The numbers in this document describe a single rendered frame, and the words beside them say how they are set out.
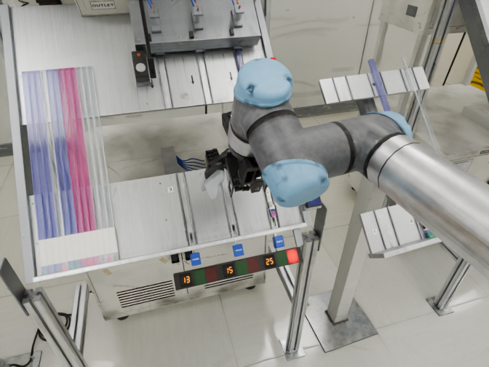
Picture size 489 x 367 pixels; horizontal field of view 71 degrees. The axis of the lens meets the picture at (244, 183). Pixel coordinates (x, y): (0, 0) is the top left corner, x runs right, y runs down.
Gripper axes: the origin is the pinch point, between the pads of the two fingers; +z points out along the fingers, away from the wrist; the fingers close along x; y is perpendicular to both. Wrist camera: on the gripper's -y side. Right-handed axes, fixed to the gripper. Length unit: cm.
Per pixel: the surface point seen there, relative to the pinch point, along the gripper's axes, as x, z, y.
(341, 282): 44, 61, 21
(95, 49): -27, 3, -47
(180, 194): -11.7, 13.5, -5.4
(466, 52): 270, 132, -152
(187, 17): -2.1, -4.2, -48.5
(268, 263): 7.6, 20.1, 15.6
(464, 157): 106, 42, -13
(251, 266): 2.8, 20.0, 15.4
